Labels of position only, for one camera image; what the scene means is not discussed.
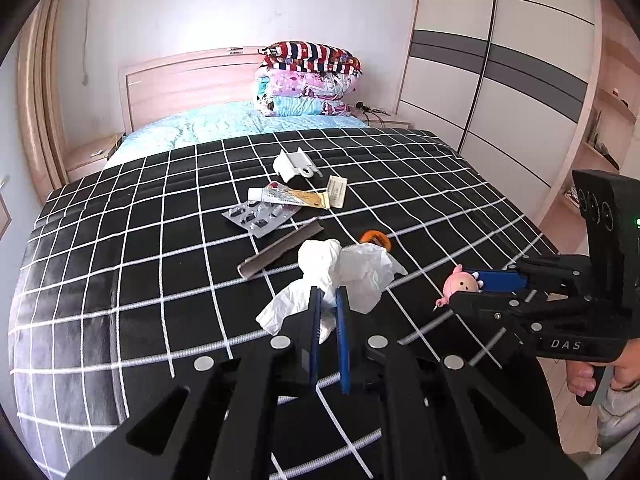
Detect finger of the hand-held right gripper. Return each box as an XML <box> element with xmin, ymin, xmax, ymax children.
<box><xmin>448</xmin><ymin>291</ymin><xmax>556</xmax><ymax>333</ymax></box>
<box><xmin>471</xmin><ymin>254</ymin><xmax>593</xmax><ymax>293</ymax></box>

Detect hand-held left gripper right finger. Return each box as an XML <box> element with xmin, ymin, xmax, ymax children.
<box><xmin>335</xmin><ymin>286</ymin><xmax>588</xmax><ymax>480</ymax></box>

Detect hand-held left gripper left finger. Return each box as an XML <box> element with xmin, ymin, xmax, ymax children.
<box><xmin>65</xmin><ymin>286</ymin><xmax>323</xmax><ymax>480</ymax></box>

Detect pink toy keychain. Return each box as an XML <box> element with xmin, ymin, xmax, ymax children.
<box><xmin>434</xmin><ymin>265</ymin><xmax>483</xmax><ymax>312</ymax></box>

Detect white tissue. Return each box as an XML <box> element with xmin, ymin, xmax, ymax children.
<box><xmin>256</xmin><ymin>238</ymin><xmax>409</xmax><ymax>336</ymax></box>

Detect silver blister pack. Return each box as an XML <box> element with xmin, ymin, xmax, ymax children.
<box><xmin>222</xmin><ymin>200</ymin><xmax>302</xmax><ymax>239</ymax></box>

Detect white yellow ointment tube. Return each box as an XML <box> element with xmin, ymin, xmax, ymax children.
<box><xmin>248</xmin><ymin>185</ymin><xmax>334</xmax><ymax>210</ymax></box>

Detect person's right hand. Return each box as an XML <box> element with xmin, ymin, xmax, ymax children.
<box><xmin>566</xmin><ymin>340</ymin><xmax>640</xmax><ymax>397</ymax></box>

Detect grey curved cardboard strip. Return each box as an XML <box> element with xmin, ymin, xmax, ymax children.
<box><xmin>237</xmin><ymin>217</ymin><xmax>325</xmax><ymax>280</ymax></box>

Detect person's light trousers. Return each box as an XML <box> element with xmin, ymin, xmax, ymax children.
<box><xmin>594</xmin><ymin>384</ymin><xmax>640</xmax><ymax>455</ymax></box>

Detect beige paper sachet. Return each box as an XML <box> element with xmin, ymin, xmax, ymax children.
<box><xmin>327</xmin><ymin>175</ymin><xmax>347</xmax><ymax>209</ymax></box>

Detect wooden open shelf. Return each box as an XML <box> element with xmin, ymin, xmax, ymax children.
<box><xmin>559</xmin><ymin>85</ymin><xmax>640</xmax><ymax>222</ymax></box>

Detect white plastic hook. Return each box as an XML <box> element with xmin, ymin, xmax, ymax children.
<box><xmin>272</xmin><ymin>147</ymin><xmax>324</xmax><ymax>184</ymax></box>

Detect black white checked blanket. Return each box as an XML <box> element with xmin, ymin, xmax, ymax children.
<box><xmin>9</xmin><ymin>127</ymin><xmax>562</xmax><ymax>480</ymax></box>

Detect wooden nightstand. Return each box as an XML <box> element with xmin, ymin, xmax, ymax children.
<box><xmin>350</xmin><ymin>110</ymin><xmax>414</xmax><ymax>131</ymax></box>
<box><xmin>64</xmin><ymin>132</ymin><xmax>126</xmax><ymax>184</ymax></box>

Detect white grey sliding wardrobe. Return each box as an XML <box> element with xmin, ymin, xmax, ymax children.
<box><xmin>394</xmin><ymin>0</ymin><xmax>604</xmax><ymax>227</ymax></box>

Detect blue printed folded quilt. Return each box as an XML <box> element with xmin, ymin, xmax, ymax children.
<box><xmin>254</xmin><ymin>92</ymin><xmax>352</xmax><ymax>118</ymax></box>

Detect light blue printed bedsheet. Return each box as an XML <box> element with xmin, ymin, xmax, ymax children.
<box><xmin>102</xmin><ymin>100</ymin><xmax>369</xmax><ymax>170</ymax></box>

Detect pink printed folded quilt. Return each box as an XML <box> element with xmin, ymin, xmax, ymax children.
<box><xmin>253</xmin><ymin>67</ymin><xmax>359</xmax><ymax>99</ymax></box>

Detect striped folded quilt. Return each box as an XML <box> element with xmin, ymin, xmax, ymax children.
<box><xmin>257</xmin><ymin>41</ymin><xmax>364</xmax><ymax>77</ymax></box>

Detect wooden bed headboard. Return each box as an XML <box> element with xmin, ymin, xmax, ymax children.
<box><xmin>118</xmin><ymin>46</ymin><xmax>269</xmax><ymax>134</ymax></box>

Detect black cable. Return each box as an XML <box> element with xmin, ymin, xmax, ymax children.
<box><xmin>354</xmin><ymin>102</ymin><xmax>392</xmax><ymax>125</ymax></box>

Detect wooden frame trim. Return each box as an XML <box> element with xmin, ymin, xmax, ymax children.
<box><xmin>17</xmin><ymin>0</ymin><xmax>69</xmax><ymax>192</ymax></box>

